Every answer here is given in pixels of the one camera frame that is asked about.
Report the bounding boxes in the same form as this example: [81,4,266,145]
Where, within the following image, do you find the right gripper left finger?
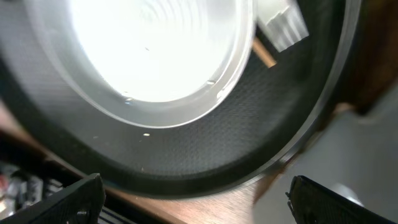
[1,173,106,224]

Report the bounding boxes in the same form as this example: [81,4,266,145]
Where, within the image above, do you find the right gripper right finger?
[286,175,395,224]

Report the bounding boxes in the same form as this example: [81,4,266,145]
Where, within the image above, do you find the wooden chopstick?
[252,37,277,68]

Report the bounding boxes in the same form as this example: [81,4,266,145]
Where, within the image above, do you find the grey plate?
[24,0,256,129]

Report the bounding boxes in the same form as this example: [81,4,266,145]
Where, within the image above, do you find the white plastic fork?
[257,0,309,52]

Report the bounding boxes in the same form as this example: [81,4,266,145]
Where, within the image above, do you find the grey dishwasher rack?
[252,87,397,223]

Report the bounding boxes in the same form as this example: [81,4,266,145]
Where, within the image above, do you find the round black tray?
[1,1,363,198]

